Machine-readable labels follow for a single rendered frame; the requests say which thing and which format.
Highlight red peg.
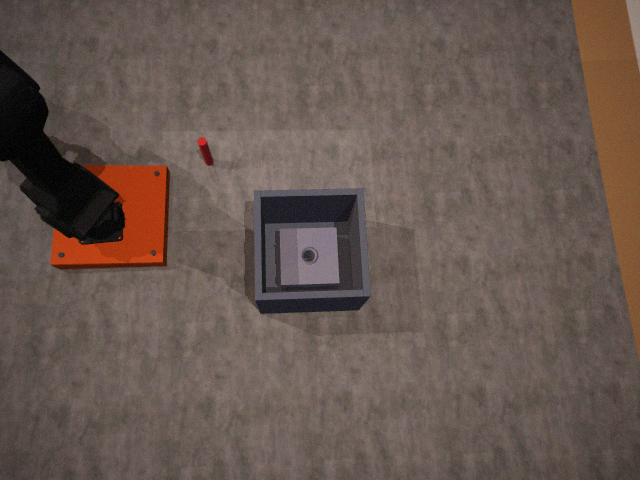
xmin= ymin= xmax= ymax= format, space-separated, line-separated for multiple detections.
xmin=197 ymin=137 xmax=214 ymax=166

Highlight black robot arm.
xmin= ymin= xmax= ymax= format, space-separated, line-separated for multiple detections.
xmin=0 ymin=51 xmax=125 ymax=245

